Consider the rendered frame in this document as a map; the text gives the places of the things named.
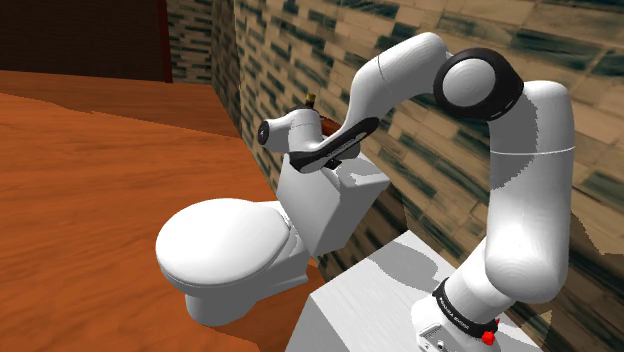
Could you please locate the reddish brown round dish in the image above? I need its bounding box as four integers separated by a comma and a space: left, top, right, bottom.
319, 115, 343, 138

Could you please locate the white toilet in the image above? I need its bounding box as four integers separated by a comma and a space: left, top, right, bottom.
154, 149, 392, 328

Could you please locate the light grey robot stand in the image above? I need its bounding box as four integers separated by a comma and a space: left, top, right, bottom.
284, 229, 545, 352

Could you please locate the dark brown door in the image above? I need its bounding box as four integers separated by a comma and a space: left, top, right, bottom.
0, 0, 174, 84

